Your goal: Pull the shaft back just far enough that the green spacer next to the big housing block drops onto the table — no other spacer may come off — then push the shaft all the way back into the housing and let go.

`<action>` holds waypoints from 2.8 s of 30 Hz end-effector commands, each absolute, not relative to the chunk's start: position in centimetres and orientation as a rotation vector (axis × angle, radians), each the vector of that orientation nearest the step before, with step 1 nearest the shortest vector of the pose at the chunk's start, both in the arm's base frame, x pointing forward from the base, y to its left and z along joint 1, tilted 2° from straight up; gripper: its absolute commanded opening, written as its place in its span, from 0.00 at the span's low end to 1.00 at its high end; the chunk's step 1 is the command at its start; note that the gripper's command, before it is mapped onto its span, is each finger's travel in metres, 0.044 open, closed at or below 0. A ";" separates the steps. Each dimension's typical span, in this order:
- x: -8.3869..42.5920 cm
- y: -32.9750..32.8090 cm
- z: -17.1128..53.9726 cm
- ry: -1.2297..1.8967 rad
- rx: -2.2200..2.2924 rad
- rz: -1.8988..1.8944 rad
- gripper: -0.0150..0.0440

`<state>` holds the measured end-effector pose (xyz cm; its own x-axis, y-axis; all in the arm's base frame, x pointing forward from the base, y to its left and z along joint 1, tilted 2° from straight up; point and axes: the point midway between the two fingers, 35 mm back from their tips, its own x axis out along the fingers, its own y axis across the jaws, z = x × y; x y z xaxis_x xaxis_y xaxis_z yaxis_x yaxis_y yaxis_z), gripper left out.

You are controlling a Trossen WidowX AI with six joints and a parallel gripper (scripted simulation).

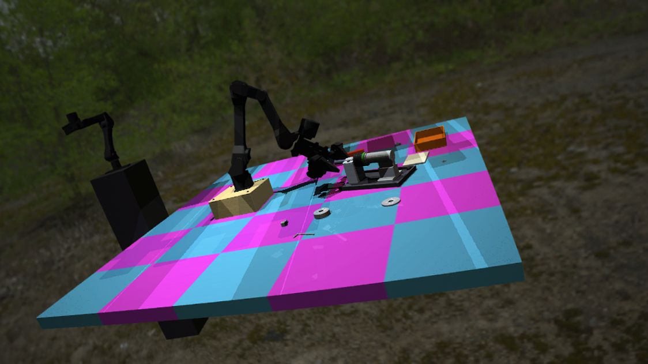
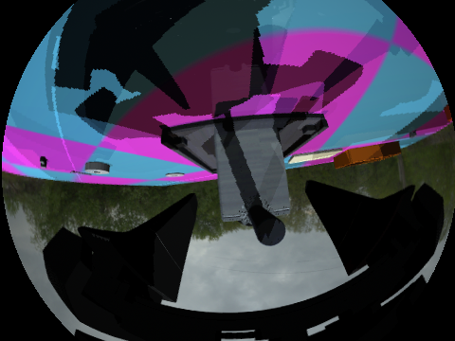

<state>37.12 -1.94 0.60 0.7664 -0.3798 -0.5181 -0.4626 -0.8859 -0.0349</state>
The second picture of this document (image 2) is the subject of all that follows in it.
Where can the orange open tray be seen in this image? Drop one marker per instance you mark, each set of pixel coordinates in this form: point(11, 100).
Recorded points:
point(373, 153)

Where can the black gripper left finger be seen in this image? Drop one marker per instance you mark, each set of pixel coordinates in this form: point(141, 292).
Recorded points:
point(155, 251)

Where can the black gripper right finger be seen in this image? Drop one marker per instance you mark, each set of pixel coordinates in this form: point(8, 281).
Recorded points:
point(355, 223)

